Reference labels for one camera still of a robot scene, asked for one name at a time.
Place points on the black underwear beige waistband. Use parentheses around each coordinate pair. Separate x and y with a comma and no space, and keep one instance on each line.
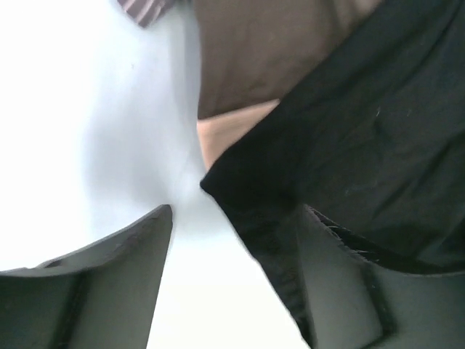
(382,155)

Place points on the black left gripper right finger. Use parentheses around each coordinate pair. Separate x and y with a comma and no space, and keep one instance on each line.
(362,296)

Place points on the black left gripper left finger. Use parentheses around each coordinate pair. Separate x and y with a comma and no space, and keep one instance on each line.
(101,296)

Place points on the brown underwear beige waistband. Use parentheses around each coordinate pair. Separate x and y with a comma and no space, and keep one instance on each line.
(253,53)

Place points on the grey striped underwear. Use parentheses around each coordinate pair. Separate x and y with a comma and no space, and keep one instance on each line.
(145,12)

